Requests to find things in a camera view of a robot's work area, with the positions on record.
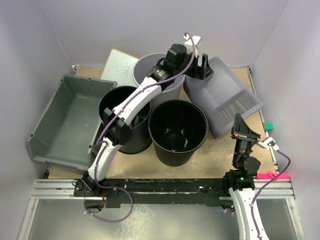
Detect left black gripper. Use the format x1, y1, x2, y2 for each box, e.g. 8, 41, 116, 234
174, 51, 213, 81

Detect grey plastic storage crate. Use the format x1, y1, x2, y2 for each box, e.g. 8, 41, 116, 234
26, 74, 118, 171

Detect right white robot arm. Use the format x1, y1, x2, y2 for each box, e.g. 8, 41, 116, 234
222, 113, 269, 240

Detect light grey round bucket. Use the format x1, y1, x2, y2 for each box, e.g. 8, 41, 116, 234
132, 52, 186, 111

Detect black ribbed round bin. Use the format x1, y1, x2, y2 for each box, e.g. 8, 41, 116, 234
148, 99, 209, 167

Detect pink plastic clip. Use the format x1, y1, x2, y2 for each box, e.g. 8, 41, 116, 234
256, 171, 291, 181

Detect aluminium frame rail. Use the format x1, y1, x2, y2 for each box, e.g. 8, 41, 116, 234
17, 178, 305, 240

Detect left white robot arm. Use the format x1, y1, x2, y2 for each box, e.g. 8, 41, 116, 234
81, 37, 213, 196

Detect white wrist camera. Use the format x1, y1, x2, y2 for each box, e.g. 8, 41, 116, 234
183, 33, 203, 57
257, 136, 280, 151

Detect grey slotted square bin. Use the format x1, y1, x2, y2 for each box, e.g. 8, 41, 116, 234
183, 56, 264, 139

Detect dark blue round bin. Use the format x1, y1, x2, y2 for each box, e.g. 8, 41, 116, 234
98, 85, 153, 155

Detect green plastic cap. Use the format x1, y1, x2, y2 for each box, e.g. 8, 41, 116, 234
264, 122, 274, 131

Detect small whiteboard wooden frame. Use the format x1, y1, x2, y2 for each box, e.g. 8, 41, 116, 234
100, 48, 139, 87

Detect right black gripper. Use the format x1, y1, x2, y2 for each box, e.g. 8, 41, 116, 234
230, 113, 260, 167

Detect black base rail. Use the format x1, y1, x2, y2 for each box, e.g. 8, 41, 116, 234
72, 177, 255, 209

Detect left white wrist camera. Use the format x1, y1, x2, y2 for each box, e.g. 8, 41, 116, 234
183, 33, 203, 57

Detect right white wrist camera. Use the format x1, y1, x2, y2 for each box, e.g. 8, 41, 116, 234
257, 136, 280, 151

